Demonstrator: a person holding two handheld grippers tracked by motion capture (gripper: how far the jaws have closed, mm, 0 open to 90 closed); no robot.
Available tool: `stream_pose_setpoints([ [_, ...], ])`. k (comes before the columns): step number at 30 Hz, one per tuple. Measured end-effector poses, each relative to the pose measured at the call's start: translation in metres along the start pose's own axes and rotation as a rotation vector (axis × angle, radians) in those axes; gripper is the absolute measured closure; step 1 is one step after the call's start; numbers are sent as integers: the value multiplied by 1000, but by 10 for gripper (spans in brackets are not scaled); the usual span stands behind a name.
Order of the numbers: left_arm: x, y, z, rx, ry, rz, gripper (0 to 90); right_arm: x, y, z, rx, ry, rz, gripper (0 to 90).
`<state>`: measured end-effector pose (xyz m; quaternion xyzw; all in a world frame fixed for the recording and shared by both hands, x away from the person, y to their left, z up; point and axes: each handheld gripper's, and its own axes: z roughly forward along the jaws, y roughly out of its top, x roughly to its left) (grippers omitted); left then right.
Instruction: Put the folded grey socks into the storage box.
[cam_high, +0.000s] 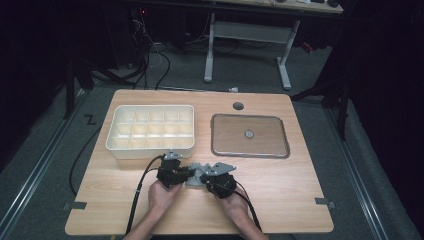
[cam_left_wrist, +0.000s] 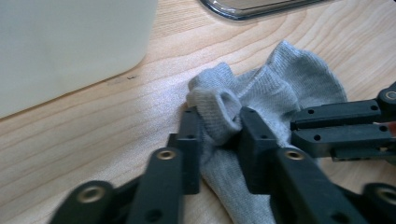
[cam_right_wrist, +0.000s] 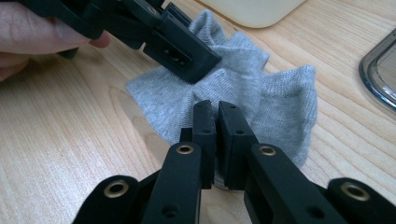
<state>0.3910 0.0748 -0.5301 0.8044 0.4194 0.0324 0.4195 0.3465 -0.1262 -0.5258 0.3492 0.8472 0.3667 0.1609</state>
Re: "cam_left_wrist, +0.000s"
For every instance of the grey sock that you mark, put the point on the grey sock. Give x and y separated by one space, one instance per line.
274 87

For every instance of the white divided storage box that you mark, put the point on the white divided storage box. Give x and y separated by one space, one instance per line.
68 49

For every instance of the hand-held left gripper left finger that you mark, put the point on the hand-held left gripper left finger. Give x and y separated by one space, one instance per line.
168 174

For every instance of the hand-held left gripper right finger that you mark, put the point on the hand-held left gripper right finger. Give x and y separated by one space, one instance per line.
289 174

